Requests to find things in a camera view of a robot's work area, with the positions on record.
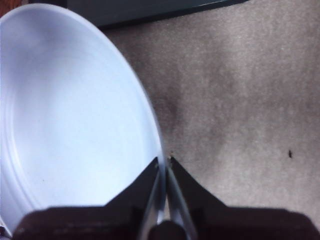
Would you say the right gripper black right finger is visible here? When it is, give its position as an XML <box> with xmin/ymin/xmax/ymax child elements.
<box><xmin>166</xmin><ymin>156</ymin><xmax>320</xmax><ymax>240</ymax></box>

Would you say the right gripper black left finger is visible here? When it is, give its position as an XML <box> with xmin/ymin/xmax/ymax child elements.
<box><xmin>12</xmin><ymin>156</ymin><xmax>161</xmax><ymax>240</ymax></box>

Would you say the blue round plate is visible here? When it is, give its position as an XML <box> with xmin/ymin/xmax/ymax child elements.
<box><xmin>0</xmin><ymin>9</ymin><xmax>168</xmax><ymax>233</ymax></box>

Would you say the black flat tray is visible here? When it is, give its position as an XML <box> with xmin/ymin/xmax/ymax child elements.
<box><xmin>66</xmin><ymin>0</ymin><xmax>247</xmax><ymax>28</ymax></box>

